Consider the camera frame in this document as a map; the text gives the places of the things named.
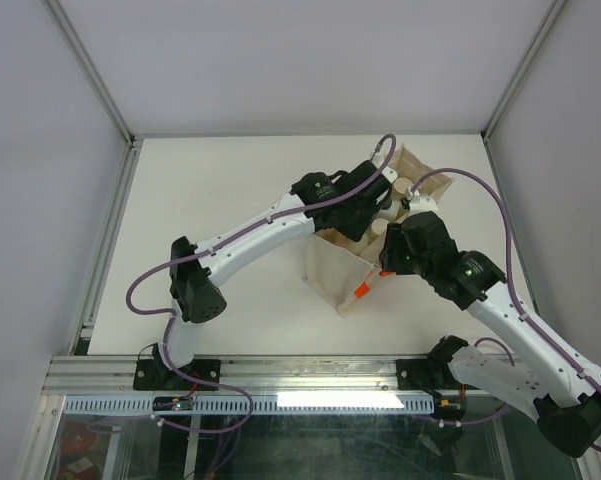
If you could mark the beige canvas bag orange handles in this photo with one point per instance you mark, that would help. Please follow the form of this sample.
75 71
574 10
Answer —
342 271

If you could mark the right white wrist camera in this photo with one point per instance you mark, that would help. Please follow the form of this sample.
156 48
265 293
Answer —
418 203

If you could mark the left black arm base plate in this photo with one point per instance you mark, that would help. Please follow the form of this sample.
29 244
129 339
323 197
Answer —
153 375

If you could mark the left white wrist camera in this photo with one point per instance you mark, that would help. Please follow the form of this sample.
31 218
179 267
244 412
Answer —
381 162

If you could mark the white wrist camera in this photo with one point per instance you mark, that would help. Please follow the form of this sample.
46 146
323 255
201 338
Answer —
418 203
381 162

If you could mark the grey slotted cable duct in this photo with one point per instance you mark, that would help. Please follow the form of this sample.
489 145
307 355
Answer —
359 404

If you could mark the black connector box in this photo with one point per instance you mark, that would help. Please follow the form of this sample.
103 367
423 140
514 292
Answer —
449 409

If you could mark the small electronics board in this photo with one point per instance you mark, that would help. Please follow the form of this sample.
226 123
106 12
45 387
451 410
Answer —
173 403

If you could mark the aluminium mounting rail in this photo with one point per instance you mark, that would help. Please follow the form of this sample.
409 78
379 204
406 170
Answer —
91 375

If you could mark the green bottle beige cap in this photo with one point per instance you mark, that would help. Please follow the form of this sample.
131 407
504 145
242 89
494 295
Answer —
401 188

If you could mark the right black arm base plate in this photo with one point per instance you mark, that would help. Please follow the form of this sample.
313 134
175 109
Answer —
419 373

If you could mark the yellow bottle beige round cap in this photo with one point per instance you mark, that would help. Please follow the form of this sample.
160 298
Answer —
377 228

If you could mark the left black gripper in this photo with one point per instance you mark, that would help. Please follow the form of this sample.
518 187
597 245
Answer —
358 232

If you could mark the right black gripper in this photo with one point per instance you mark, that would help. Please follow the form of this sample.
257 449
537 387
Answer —
389 254

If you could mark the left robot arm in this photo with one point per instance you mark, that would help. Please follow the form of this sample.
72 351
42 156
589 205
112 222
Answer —
304 210

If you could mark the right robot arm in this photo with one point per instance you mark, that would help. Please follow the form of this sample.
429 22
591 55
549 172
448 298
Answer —
555 386

